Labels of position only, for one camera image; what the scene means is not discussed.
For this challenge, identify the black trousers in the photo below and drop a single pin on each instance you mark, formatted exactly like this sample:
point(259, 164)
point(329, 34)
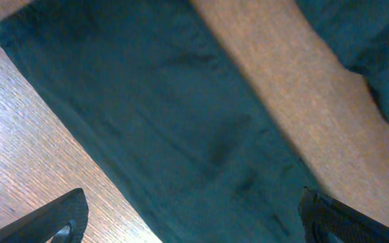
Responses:
point(212, 116)

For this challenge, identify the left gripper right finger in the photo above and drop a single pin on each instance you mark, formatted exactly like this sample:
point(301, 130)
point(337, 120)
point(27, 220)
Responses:
point(327, 220)

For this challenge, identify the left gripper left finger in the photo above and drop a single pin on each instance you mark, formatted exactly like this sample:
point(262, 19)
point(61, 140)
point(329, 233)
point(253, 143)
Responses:
point(61, 220)

